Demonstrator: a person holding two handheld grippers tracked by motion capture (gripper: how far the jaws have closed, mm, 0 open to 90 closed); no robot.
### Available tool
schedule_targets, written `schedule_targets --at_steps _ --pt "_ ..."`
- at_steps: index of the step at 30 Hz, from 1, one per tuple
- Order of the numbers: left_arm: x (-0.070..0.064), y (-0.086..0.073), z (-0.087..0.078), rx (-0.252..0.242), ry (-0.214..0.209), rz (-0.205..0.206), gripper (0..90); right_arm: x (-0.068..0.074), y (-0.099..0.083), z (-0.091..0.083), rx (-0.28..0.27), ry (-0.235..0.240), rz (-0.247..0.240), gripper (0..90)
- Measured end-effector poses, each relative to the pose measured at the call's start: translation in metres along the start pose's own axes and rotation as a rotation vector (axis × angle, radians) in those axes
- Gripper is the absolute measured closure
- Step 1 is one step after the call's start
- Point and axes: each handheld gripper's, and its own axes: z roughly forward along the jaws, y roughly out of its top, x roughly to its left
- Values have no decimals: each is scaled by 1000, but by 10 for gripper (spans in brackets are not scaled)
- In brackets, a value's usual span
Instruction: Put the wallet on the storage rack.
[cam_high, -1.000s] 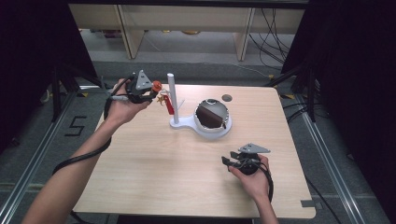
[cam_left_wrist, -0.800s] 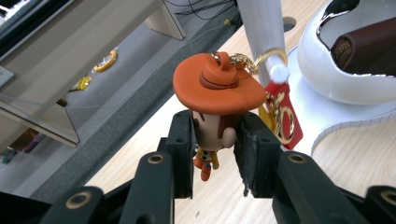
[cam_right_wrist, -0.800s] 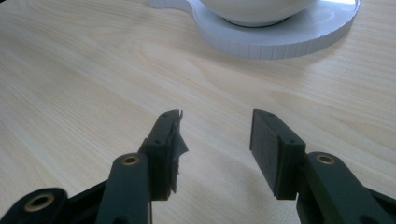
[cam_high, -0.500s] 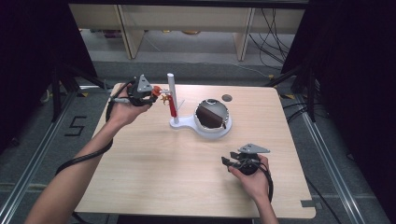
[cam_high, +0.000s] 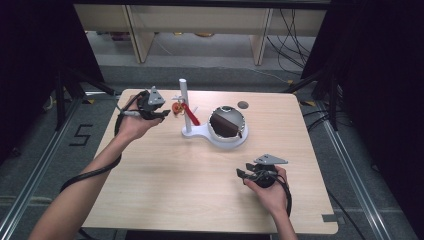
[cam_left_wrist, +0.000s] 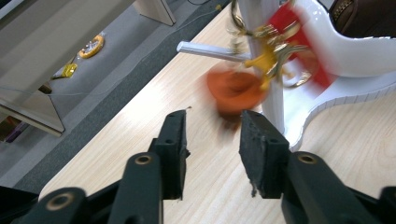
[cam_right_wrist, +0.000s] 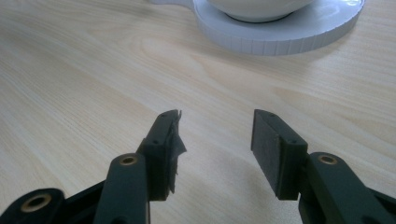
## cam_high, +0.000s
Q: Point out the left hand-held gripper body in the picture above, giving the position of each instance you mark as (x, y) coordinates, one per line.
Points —
(151, 103)

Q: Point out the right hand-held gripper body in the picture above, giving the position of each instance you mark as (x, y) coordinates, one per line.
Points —
(265, 175)

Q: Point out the white branched stand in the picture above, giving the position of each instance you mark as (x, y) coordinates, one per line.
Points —
(184, 93)

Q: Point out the brown zip pouch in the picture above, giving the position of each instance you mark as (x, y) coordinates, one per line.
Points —
(225, 126)

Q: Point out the white bowl with silver rim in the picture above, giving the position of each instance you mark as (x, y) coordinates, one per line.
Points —
(230, 111)

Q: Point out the person's right hand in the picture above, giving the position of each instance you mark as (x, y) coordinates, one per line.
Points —
(271, 196)

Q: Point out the person's left hand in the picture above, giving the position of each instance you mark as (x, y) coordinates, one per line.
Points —
(135, 126)

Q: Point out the dark round table grommet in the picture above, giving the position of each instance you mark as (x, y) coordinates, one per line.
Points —
(243, 105)

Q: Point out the black metal stand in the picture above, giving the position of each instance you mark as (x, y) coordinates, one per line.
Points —
(60, 100)
(332, 100)

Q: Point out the beige wooden cabinet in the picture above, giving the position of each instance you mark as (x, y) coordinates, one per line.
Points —
(200, 20)

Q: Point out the black curtain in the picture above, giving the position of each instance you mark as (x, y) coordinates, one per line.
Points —
(383, 83)
(33, 66)

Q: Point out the aluminium floor rail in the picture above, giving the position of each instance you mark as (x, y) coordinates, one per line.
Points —
(353, 173)
(40, 166)

